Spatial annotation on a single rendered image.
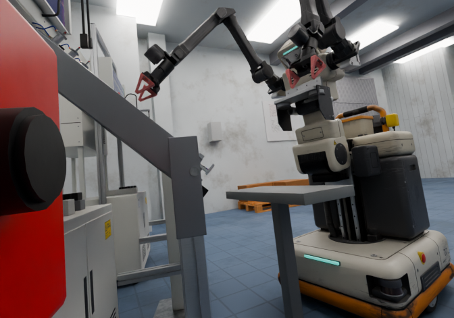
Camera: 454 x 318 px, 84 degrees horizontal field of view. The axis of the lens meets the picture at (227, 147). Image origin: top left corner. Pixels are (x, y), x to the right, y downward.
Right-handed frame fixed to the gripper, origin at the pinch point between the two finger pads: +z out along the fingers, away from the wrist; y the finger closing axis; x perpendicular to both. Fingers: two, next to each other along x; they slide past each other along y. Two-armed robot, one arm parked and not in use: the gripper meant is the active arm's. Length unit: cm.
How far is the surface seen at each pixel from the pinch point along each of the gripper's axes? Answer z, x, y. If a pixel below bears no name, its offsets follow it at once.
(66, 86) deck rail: 18, 9, 59
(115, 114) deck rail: 16, 19, 59
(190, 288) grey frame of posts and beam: 31, 48, 63
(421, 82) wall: -594, 380, -421
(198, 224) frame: 23, 42, 63
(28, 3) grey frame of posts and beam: 2.3, -42.7, 16.5
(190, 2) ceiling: -211, -123, -251
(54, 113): 21, 26, 90
